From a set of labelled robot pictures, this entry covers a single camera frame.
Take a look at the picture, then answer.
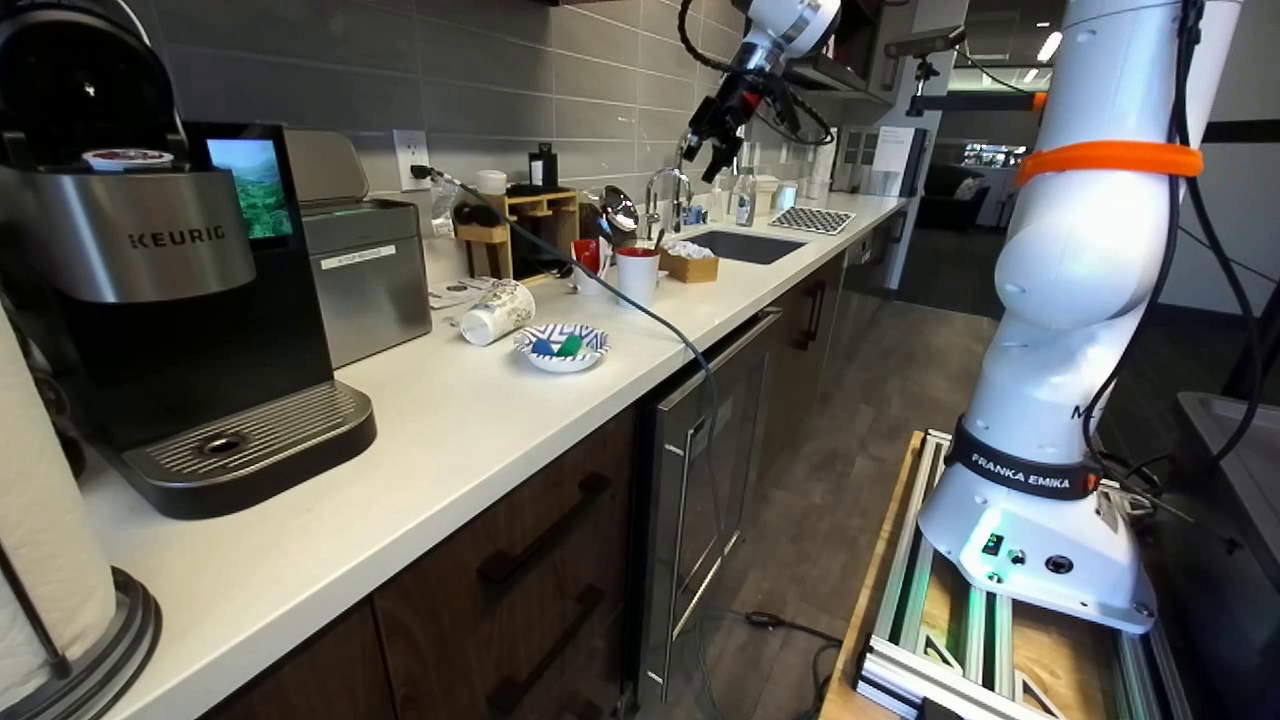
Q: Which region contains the white wall socket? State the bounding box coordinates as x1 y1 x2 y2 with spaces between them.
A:
393 129 432 192

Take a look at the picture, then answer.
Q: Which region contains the sink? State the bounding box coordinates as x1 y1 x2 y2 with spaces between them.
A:
680 229 810 267

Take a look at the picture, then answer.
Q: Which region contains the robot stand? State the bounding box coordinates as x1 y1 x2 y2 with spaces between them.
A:
818 392 1280 720

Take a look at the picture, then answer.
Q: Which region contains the steel undercounter fridge door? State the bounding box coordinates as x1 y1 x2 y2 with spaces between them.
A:
636 306 784 705

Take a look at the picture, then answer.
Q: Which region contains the wooden organiser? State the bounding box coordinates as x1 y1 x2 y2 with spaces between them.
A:
454 188 582 283

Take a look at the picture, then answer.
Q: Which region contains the wooden drawer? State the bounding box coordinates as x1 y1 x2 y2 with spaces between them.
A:
370 405 641 720

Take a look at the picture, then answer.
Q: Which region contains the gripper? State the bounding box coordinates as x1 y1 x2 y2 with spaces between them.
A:
680 66 765 185

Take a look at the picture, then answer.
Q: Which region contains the wooden box of sachets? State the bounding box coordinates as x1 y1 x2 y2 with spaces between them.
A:
658 240 720 285

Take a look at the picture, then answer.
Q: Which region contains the white coffee pod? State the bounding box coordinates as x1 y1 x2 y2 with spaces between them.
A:
82 148 175 172

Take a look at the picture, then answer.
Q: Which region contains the black and white bowl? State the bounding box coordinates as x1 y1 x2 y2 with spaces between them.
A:
514 322 611 375

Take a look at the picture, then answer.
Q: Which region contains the paper towel roll on holder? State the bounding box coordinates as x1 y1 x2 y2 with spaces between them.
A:
0 300 163 720

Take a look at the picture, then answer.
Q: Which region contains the black drawer handle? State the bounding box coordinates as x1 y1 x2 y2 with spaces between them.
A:
476 472 613 589
484 584 607 717

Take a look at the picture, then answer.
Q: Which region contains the white paper sheet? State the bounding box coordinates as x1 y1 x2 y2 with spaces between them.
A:
428 277 498 310

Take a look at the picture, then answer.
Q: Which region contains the white mug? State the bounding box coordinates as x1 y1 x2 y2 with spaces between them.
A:
614 246 662 307

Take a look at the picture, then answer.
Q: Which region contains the patterned paper cup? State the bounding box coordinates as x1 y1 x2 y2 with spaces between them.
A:
459 279 537 347

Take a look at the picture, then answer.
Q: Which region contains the black cable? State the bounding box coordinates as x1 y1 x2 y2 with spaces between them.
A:
410 165 729 561
744 608 847 720

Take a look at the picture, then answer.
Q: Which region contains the checkered drying mat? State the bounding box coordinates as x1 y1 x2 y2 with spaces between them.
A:
768 205 858 237

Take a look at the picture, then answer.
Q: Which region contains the silver metal bin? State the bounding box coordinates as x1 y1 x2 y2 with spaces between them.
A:
284 129 434 370

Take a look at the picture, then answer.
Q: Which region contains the dark sofa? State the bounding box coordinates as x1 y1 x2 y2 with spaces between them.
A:
918 163 993 233

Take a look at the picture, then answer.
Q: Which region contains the camera on mount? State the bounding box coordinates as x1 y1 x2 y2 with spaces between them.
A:
884 24 969 119

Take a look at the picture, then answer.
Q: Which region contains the clear plastic bag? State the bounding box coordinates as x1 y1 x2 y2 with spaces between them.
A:
429 178 463 240

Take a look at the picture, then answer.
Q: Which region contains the black cabinet door handle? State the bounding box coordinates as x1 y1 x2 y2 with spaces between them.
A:
796 280 828 352

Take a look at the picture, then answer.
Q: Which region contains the white sign board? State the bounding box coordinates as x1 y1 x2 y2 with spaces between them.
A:
864 125 932 199

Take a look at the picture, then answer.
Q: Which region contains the silver tap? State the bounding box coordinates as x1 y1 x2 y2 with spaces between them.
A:
644 166 695 239

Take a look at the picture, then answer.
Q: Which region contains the black and silver coffee machine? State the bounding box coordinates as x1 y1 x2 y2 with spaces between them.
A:
0 0 379 521

